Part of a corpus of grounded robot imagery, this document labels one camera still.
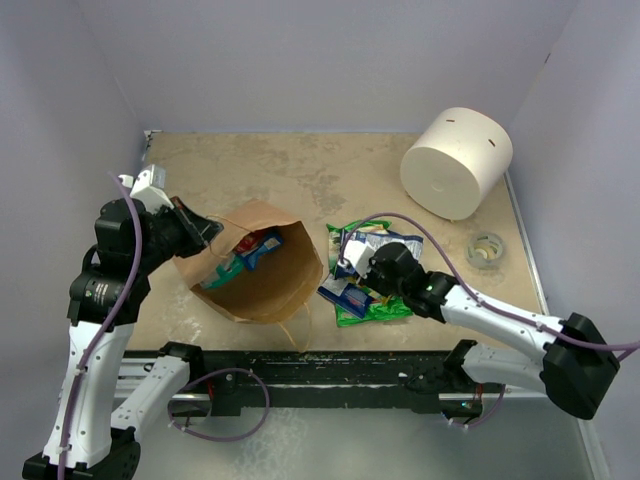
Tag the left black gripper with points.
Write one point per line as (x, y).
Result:
(200, 231)

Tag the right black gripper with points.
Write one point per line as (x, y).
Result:
(368, 281)

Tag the green Chuba chips bag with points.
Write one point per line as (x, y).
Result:
(382, 308)

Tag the blue white snack packet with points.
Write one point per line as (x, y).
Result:
(378, 239)

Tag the teal snack packet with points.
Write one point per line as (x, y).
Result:
(223, 273)

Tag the brown paper bag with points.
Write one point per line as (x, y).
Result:
(278, 291)

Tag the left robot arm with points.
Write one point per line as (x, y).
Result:
(91, 439)

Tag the white cylindrical container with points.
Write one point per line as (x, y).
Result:
(456, 162)

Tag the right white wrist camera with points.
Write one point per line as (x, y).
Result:
(354, 261)

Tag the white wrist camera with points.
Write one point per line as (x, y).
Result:
(354, 261)
(148, 188)

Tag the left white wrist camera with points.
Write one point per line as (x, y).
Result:
(148, 188)

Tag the black aluminium frame rail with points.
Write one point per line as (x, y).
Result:
(420, 381)

